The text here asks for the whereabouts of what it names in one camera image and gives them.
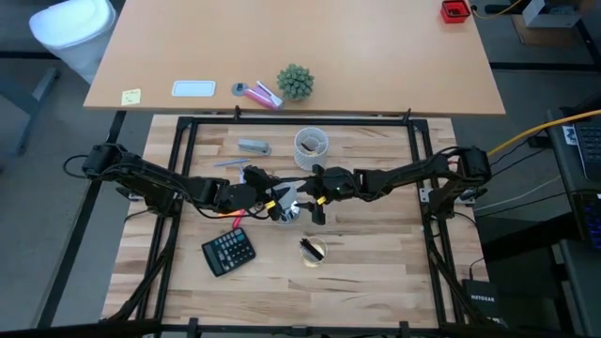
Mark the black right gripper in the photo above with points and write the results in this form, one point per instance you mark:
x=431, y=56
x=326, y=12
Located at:
x=340, y=183

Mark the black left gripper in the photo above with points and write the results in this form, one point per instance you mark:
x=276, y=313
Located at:
x=239, y=197

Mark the white ribbed pen cup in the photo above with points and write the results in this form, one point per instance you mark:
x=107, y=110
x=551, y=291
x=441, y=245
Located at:
x=311, y=163

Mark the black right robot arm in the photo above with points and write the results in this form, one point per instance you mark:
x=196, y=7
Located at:
x=413, y=171

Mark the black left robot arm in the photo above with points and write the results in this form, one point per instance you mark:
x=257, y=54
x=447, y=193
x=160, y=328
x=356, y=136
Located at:
x=155, y=180

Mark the blue pen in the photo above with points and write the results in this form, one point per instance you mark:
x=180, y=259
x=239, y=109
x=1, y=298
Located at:
x=231, y=163
x=241, y=173

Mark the pink highlighter pen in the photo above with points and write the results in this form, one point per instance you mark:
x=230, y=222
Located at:
x=238, y=220

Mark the long black white stick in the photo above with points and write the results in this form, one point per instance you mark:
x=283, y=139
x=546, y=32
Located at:
x=312, y=250

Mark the grey stapler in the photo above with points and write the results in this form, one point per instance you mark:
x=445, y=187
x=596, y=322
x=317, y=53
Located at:
x=253, y=147

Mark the black calculator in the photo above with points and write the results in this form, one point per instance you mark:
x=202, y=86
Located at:
x=228, y=252

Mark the pink stapler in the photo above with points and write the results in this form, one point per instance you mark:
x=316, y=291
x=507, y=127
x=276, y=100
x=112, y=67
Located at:
x=263, y=97

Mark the green succulent plant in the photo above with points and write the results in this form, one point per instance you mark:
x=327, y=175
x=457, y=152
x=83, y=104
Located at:
x=295, y=82

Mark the white rectangular card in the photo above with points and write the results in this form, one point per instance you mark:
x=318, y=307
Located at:
x=193, y=88

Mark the beige wooden desk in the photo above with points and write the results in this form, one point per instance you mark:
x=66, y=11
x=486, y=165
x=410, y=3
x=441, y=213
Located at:
x=328, y=47

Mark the yellow sticky note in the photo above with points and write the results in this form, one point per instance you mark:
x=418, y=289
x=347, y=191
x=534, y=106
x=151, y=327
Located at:
x=130, y=97

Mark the black Netgear network box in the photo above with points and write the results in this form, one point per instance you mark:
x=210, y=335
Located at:
x=481, y=298

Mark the red box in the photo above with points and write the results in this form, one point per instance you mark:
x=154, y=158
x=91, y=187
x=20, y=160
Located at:
x=454, y=11

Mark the black power adapter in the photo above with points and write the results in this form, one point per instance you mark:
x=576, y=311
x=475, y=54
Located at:
x=539, y=141

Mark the grey furniture leg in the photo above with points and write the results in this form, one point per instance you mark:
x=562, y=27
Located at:
x=42, y=89

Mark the white trash bin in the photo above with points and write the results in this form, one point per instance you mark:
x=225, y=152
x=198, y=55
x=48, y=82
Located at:
x=70, y=28

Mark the brown cardboard box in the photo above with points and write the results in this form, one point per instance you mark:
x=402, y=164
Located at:
x=540, y=36

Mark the black laptop keyboard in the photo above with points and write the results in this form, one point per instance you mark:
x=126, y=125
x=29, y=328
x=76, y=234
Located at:
x=589, y=150

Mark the light grey open box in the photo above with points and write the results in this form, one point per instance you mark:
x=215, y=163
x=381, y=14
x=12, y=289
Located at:
x=549, y=19

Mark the black aluminium table frame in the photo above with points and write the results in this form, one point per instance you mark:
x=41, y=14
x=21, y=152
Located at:
x=300, y=121

